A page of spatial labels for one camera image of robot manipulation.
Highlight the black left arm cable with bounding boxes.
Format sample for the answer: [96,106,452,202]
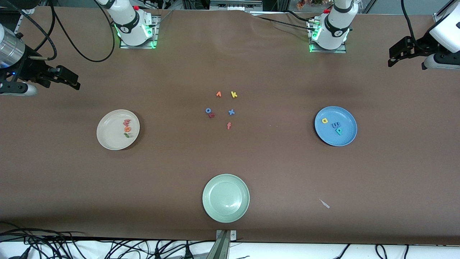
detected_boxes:
[400,0,418,41]

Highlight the aluminium frame rail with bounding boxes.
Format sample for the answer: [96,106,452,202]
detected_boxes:
[433,0,460,24]
[14,8,36,35]

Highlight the grey metal box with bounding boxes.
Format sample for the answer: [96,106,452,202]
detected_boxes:
[210,0,263,10]

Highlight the blue plate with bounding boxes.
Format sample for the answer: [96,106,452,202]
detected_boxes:
[314,106,358,147]

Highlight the green plate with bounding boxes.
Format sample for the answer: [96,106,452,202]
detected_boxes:
[202,174,250,223]

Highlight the orange decorative object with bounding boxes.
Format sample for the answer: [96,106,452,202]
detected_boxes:
[296,0,324,9]

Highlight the beige plate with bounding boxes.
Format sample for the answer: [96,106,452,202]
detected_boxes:
[96,109,140,150]

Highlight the brown table cover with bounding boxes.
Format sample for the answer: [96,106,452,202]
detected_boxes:
[0,6,460,246]

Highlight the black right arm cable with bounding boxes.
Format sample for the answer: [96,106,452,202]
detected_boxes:
[20,0,115,63]

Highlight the tangled black floor cables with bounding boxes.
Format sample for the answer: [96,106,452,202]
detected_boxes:
[0,221,212,259]

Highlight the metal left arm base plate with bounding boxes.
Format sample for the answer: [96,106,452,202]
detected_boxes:
[308,20,347,54]

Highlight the black cable on table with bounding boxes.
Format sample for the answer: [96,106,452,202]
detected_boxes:
[252,11,314,31]

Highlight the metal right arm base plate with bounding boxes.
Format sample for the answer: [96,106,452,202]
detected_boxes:
[120,15,159,49]

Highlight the metal table edge bracket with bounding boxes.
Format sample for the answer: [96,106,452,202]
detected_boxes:
[207,230,237,259]

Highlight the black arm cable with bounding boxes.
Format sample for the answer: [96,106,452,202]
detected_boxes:
[20,0,115,63]
[400,0,418,41]

